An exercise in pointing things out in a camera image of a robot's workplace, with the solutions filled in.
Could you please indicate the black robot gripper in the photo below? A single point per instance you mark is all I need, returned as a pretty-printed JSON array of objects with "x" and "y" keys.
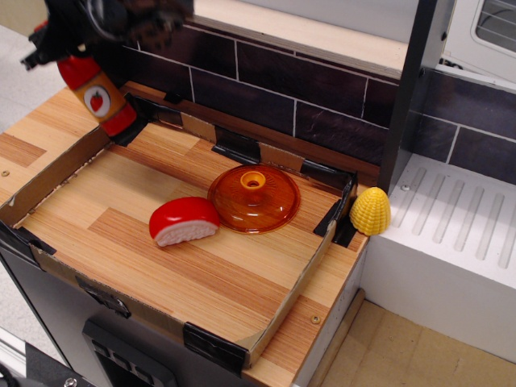
[{"x": 69, "y": 30}]

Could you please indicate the red hot sauce bottle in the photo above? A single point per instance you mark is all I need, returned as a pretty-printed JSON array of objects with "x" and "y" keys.
[{"x": 99, "y": 95}]

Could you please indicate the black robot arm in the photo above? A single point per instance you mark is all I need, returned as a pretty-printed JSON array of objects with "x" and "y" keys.
[{"x": 131, "y": 22}]

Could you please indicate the red white sushi toy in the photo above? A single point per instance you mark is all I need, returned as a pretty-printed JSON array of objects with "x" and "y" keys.
[{"x": 182, "y": 220}]

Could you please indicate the orange transparent pot lid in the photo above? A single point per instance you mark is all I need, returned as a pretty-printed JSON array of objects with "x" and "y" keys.
[{"x": 254, "y": 199}]

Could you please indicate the black toy oven panel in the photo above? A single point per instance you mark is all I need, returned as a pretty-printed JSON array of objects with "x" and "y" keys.
[{"x": 123, "y": 364}]

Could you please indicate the yellow corn toy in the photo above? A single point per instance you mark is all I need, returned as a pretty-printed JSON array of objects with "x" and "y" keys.
[{"x": 371, "y": 213}]

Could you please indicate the white appliance with rack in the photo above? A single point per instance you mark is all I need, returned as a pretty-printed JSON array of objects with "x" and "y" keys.
[{"x": 481, "y": 38}]

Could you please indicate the white toy sink drainboard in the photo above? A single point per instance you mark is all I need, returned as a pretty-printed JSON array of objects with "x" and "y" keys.
[{"x": 447, "y": 261}]

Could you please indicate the black vertical post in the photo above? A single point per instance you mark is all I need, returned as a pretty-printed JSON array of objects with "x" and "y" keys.
[{"x": 427, "y": 40}]

